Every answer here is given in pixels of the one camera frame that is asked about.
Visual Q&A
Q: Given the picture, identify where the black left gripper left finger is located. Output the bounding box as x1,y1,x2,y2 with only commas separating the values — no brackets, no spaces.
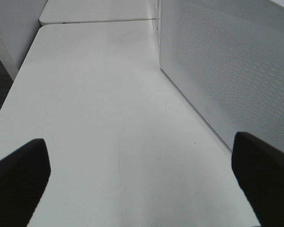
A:
0,139,51,227

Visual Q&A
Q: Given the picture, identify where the white microwave door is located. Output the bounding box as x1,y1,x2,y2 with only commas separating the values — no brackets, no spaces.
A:
160,0,284,152

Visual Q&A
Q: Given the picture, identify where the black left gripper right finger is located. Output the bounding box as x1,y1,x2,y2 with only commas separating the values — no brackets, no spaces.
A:
231,132,284,227

